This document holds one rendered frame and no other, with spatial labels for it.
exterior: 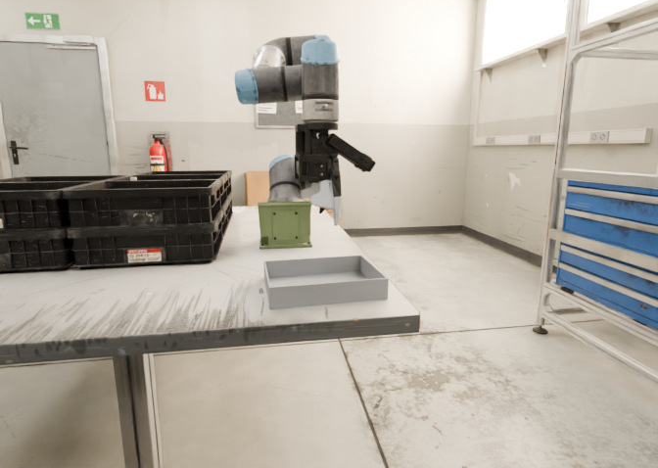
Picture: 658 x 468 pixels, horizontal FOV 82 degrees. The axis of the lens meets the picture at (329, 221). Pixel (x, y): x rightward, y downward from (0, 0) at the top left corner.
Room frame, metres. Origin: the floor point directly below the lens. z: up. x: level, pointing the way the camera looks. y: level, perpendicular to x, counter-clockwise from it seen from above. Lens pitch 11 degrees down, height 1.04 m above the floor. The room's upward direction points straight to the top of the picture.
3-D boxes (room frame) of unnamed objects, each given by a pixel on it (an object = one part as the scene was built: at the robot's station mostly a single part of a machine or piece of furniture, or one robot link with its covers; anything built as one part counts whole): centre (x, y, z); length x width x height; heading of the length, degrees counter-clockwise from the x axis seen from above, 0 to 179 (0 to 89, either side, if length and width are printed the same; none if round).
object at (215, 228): (1.21, 0.56, 0.76); 0.40 x 0.30 x 0.12; 100
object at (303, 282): (0.90, 0.02, 0.73); 0.27 x 0.20 x 0.05; 103
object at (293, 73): (0.90, 0.04, 1.19); 0.11 x 0.11 x 0.08; 3
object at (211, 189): (1.21, 0.56, 0.92); 0.40 x 0.30 x 0.02; 100
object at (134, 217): (1.21, 0.56, 0.87); 0.40 x 0.30 x 0.11; 100
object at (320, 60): (0.80, 0.02, 1.19); 0.09 x 0.08 x 0.11; 3
